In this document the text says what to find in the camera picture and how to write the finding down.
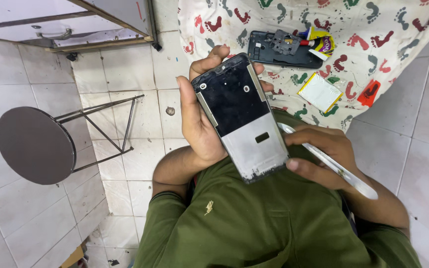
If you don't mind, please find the person's left hand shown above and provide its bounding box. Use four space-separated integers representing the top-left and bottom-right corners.
176 45 275 169

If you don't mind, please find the person's right hand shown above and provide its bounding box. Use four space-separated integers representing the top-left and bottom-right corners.
285 125 357 191

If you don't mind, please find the white plastic pry tool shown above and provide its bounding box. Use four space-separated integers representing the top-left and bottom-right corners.
277 122 379 200

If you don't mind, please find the black and silver phone frame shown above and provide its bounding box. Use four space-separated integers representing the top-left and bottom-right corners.
191 52 290 185

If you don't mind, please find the white phone battery yellow edge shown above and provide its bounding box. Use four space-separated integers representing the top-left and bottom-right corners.
297 72 345 114

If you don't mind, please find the red plastic sticker piece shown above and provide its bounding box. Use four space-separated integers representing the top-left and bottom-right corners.
357 79 381 108

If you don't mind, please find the person's green shirt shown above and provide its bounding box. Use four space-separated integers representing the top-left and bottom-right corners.
133 109 422 268

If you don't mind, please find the black phone back cover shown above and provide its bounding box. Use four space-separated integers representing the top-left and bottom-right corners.
247 31 324 70

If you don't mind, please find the yellow and purple glue tube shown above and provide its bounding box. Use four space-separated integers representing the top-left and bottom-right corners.
298 26 336 62

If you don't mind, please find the small black phone inner plate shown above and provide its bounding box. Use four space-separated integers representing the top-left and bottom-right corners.
270 29 303 56

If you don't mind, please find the white footprint print cloth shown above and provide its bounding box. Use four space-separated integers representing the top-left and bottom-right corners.
177 0 429 132

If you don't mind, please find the round brown metal-legged stool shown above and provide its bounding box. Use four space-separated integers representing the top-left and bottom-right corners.
0 94 145 186

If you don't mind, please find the brown cardboard piece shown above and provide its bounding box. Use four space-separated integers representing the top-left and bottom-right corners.
60 245 85 268

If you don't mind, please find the white wood-framed cabinet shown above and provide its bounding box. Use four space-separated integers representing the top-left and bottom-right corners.
0 0 163 62

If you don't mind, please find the metal cabinet handle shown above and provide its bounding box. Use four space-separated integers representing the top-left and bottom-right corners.
35 29 73 41

